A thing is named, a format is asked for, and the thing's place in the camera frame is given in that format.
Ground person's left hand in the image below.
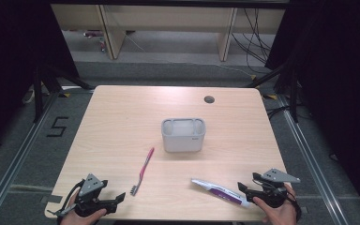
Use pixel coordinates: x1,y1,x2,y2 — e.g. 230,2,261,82
59,190,108,225

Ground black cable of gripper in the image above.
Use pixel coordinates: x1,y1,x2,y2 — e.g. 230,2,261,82
55,178,86,219
285,187,303,223

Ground pink toothbrush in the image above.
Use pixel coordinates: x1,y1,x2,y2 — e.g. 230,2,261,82
129,146,156,197

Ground black curtain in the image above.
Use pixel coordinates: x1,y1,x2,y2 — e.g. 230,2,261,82
0,0,81,158
263,0,360,217

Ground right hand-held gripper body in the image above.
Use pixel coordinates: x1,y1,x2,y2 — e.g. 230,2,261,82
246,168,302,209

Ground white coiled cable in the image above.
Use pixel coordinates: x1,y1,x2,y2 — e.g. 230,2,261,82
22,87,37,105

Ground person's right hand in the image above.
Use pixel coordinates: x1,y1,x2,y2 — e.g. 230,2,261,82
252,183,298,225

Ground aluminium floor rail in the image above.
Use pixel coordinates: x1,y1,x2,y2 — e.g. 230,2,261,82
0,93,61,225
276,93,353,225

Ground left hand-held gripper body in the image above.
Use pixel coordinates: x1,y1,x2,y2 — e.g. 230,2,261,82
73,172,120,218

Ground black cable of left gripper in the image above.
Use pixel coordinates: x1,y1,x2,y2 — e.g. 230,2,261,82
55,178,86,219

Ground white and purple toothpaste tube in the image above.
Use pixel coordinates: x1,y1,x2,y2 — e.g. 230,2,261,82
190,177,252,209

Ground bundle of black hanging cables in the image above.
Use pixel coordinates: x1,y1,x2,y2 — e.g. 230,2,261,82
231,8,274,75

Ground black floor cable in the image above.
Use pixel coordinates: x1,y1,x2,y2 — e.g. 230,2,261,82
265,105,295,120

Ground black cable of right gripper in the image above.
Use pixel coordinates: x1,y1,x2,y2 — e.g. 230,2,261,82
285,187,303,223

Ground light wooden shelf unit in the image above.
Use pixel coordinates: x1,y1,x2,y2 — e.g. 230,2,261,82
50,3,288,62

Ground black metal stand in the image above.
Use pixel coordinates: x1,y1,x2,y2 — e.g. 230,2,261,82
246,61,302,124
32,61,96,124

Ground grey plastic holder box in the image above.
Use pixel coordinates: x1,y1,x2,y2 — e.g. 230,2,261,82
160,117,207,154

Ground small colourful objects under shelf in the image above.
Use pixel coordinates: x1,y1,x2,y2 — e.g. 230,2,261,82
82,29,108,53

